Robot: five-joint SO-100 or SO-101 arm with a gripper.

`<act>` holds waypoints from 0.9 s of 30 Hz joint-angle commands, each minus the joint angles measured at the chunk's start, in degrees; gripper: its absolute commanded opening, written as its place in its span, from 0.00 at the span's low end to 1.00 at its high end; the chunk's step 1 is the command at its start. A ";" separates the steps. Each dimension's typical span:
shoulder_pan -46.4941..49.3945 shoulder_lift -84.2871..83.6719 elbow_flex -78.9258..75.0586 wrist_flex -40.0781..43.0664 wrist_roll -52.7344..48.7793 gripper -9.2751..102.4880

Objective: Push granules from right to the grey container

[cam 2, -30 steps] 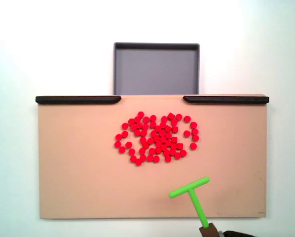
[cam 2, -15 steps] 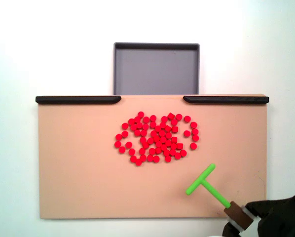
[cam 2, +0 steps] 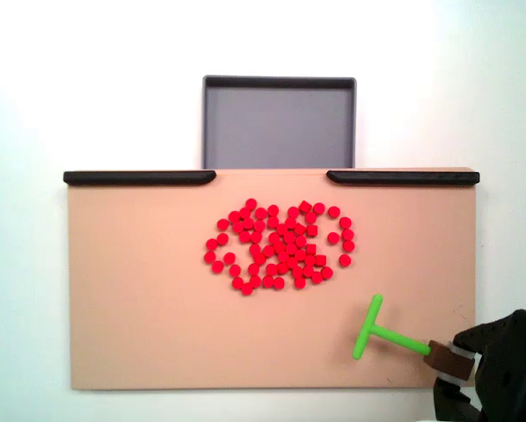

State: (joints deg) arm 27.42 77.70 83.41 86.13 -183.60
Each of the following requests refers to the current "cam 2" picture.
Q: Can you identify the green T-shaped pusher tool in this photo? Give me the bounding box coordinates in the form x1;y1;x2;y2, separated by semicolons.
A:
351;293;476;382

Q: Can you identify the red granule pile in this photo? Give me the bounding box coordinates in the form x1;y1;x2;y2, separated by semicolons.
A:
203;197;356;296

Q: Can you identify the grey tray container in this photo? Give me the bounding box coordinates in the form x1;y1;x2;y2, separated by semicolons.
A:
201;74;358;171

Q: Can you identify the beige flat board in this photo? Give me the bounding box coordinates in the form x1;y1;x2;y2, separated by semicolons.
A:
64;166;482;391

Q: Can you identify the black edge rail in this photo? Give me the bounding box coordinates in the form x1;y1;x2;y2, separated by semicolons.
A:
62;170;217;187
325;170;481;187

